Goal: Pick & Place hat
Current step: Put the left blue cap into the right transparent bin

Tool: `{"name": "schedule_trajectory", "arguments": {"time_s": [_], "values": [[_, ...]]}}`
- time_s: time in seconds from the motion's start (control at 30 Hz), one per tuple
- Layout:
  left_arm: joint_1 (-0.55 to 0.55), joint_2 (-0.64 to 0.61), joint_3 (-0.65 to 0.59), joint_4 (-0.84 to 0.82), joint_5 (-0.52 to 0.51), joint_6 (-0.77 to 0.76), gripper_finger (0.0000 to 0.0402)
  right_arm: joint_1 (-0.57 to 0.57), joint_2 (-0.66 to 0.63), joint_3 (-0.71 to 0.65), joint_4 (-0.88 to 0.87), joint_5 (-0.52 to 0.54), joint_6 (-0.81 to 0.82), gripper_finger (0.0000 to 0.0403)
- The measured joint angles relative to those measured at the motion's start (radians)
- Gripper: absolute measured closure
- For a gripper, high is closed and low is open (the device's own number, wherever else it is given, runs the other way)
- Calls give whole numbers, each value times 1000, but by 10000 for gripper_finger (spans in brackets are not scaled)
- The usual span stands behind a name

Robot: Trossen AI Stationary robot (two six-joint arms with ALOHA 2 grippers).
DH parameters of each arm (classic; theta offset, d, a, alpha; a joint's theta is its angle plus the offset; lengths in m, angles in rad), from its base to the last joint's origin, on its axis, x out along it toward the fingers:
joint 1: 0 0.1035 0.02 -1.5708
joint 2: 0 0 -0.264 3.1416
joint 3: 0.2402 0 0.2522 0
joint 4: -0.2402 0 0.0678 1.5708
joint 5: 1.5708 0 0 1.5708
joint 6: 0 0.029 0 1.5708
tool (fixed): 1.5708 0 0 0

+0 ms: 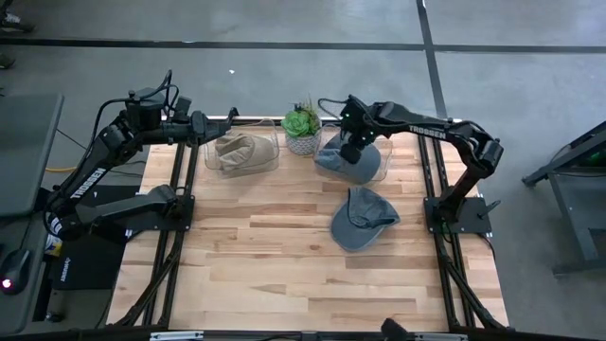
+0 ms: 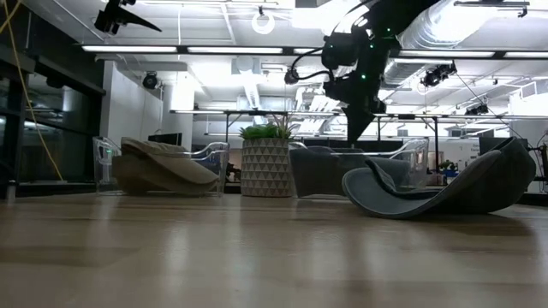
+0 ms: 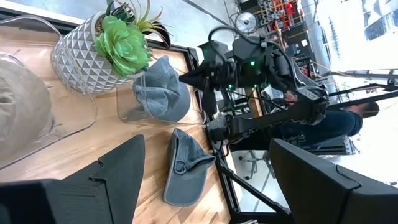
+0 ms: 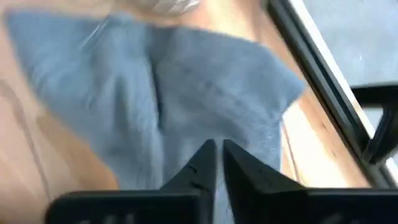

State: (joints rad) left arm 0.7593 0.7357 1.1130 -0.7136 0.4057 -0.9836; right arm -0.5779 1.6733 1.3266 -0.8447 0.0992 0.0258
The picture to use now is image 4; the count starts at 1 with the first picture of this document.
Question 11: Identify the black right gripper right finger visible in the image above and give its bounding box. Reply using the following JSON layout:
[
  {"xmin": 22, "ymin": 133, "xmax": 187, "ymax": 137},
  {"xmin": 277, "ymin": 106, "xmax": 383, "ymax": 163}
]
[{"xmin": 223, "ymin": 139, "xmax": 398, "ymax": 224}]

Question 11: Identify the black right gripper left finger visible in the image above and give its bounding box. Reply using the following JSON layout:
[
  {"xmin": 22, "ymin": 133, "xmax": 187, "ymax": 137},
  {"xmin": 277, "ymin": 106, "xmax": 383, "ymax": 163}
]
[{"xmin": 45, "ymin": 139, "xmax": 218, "ymax": 224}]

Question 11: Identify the blue-grey baseball cap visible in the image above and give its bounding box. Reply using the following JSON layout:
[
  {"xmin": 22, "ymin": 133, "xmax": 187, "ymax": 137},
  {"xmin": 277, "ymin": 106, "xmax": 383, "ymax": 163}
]
[{"xmin": 5, "ymin": 10, "xmax": 306, "ymax": 224}]

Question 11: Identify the black metal table frame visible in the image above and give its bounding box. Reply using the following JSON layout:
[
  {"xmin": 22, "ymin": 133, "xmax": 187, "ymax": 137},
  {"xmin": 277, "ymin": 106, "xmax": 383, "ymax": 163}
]
[{"xmin": 266, "ymin": 0, "xmax": 398, "ymax": 189}]

